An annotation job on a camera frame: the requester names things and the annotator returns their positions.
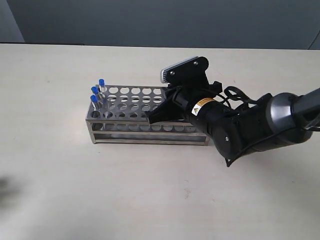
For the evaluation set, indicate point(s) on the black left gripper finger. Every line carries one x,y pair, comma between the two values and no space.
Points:
171,109

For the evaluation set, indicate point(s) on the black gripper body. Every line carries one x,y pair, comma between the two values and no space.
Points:
191,99

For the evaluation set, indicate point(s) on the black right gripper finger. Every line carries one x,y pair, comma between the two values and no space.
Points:
171,93

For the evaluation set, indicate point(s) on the blue capped tube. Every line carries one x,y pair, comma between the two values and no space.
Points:
102,88
94,101
95,91

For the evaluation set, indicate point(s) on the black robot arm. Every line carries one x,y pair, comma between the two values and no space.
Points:
237,124

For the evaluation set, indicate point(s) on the stainless steel test tube rack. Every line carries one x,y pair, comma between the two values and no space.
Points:
121,118

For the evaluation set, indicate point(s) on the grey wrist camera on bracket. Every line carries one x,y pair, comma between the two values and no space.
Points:
191,71

